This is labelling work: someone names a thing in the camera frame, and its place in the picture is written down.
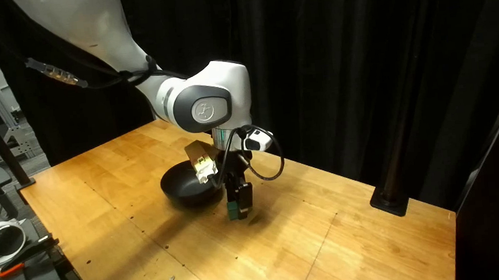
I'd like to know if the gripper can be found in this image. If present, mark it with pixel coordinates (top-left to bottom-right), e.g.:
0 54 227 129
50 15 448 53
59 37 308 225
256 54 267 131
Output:
215 147 257 220

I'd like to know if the green block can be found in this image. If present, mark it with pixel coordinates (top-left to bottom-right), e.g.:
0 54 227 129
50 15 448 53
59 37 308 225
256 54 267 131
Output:
226 199 252 222

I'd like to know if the black bowl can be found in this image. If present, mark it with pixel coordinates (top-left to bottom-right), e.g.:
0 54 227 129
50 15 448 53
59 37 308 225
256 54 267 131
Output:
158 157 229 210

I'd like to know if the black curtain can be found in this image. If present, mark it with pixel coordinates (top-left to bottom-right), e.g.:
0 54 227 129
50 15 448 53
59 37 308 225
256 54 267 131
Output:
0 0 499 249

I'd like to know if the orange handled tool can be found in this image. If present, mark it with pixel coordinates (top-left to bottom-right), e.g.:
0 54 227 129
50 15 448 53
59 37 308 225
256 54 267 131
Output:
0 262 26 278

